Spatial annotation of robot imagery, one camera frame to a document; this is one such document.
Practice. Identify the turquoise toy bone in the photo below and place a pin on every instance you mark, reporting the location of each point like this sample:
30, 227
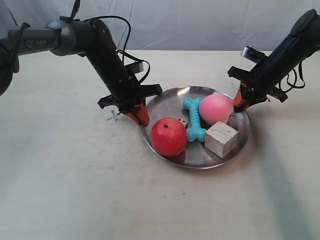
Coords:
194, 132

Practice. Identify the pink toy peach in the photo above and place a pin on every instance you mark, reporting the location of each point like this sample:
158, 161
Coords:
215, 108

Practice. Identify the small wooden die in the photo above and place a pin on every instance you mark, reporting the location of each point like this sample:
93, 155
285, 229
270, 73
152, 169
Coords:
184, 122

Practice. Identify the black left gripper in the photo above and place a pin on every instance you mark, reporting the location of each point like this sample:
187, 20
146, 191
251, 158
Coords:
125, 93

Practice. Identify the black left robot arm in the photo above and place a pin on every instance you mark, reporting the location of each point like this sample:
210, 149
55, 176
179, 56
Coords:
88, 38

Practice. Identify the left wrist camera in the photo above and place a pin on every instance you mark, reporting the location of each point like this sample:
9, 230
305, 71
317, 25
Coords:
135, 67

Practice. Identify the white backdrop cloth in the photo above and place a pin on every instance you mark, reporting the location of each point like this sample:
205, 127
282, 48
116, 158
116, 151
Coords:
198, 25

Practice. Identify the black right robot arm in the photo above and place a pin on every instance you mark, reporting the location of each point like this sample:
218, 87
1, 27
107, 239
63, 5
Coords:
302, 41

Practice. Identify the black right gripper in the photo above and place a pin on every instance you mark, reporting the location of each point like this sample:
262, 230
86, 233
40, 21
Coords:
256, 84

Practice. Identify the round metal plate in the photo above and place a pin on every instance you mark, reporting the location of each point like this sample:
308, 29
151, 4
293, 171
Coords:
195, 155

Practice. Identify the pencil X mark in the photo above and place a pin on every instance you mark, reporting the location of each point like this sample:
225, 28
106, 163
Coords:
114, 116

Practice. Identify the wooden cube block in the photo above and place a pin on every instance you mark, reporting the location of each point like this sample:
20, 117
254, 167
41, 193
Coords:
221, 139

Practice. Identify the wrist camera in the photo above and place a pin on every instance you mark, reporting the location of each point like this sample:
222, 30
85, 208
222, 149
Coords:
252, 54
135, 67

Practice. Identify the red toy apple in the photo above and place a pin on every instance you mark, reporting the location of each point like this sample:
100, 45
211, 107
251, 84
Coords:
168, 137

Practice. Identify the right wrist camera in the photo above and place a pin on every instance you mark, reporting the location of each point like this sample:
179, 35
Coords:
252, 54

